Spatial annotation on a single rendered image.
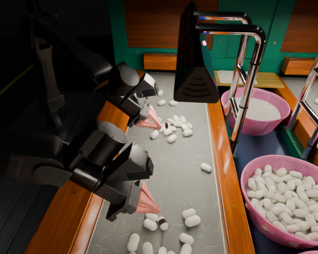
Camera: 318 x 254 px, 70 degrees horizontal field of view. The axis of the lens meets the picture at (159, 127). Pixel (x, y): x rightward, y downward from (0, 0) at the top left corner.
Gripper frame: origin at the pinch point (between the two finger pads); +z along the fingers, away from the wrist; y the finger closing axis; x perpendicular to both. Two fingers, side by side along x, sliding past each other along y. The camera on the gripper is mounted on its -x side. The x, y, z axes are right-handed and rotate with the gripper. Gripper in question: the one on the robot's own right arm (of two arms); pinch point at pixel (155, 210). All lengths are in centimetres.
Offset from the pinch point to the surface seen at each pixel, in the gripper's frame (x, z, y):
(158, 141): 7.6, 3.1, 31.0
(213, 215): -2.9, 15.5, 4.8
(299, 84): -34, 53, 80
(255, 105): -17, 33, 58
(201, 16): -28, -12, 45
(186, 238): 0.2, 9.1, -2.5
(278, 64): -33, 40, 86
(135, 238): 7.0, 0.5, -3.6
